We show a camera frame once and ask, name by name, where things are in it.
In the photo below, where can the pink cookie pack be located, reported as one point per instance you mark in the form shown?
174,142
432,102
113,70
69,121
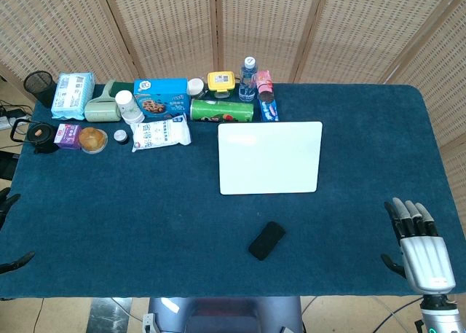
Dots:
264,83

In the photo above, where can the woven folding screen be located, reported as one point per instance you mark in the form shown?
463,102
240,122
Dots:
269,27

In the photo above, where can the left robot hand black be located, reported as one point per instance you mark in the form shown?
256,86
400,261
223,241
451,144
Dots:
14,263

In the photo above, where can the clear water bottle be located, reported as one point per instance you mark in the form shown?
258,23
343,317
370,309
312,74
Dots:
248,83

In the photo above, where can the black mesh pen holder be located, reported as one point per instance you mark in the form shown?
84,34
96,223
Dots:
39,87

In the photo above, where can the white pill bottle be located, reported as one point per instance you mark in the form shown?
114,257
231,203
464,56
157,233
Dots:
128,107

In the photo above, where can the white salt bag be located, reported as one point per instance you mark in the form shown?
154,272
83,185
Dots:
160,134

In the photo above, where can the small silver lid jar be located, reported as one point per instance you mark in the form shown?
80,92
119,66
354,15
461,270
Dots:
120,136

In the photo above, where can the white whiteboard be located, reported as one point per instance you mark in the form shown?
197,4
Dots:
269,158

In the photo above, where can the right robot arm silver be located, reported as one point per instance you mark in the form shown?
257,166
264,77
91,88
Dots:
442,316

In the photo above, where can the bun in clear container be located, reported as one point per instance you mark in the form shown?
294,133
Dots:
93,140

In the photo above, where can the green chips can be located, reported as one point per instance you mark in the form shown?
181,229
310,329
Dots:
222,110

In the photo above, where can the black rectangular block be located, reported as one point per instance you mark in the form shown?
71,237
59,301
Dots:
267,240

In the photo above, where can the purple small box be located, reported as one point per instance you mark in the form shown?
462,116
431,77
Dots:
67,136

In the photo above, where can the pale green lint roller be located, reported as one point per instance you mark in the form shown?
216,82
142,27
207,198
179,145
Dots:
103,109

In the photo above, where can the white lidded jar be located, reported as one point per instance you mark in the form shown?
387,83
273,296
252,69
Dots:
196,87

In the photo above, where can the blue cookie pack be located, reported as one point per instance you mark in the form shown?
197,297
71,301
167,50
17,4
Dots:
268,109

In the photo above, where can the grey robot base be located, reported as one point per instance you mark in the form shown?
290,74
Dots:
225,315

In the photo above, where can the light blue tissue pack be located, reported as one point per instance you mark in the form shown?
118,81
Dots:
72,94

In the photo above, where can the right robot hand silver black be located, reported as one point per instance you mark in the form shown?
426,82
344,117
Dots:
426,260

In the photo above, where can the blue cookie box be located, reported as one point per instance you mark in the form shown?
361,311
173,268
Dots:
160,98

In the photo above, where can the blue table cloth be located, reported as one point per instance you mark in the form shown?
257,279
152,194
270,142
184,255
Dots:
145,209

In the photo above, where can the yellow lid food container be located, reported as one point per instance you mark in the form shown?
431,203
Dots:
221,82

